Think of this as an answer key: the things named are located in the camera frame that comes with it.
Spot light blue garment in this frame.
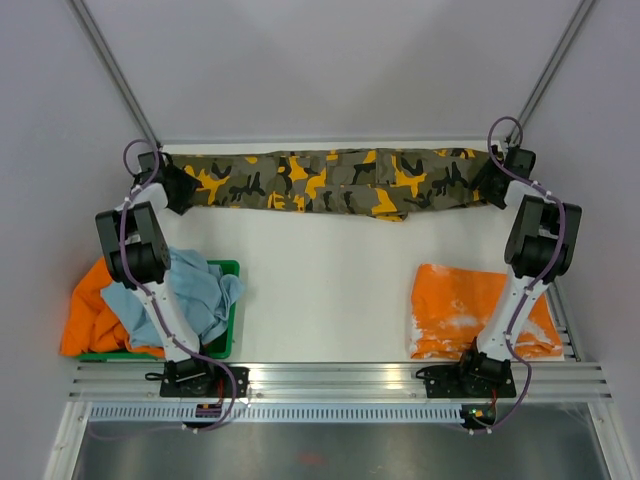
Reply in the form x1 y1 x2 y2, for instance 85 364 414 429
101 248 244 348

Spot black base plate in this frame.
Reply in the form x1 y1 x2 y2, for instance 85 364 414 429
415 349 516 399
145 358 250 399

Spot aluminium rail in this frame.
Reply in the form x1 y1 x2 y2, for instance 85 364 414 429
68 362 612 403

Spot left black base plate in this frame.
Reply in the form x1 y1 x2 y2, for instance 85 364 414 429
145 358 250 399

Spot camouflage trousers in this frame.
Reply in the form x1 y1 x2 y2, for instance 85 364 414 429
173 148 491 222

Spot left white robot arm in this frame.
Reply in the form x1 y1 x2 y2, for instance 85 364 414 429
95 152 218 398

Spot green plastic bin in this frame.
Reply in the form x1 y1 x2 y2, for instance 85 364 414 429
75 260 240 361

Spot white slotted cable duct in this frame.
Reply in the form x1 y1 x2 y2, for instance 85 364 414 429
89 402 463 424

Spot folded orange trousers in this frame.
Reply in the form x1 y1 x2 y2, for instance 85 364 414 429
408 264 564 361

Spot orange garment in bin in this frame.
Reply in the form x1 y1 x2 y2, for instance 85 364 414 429
59 258 164 358

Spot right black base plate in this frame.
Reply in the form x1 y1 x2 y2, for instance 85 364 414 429
415 349 516 399

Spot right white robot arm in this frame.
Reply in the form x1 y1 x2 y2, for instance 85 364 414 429
455 146 583 398

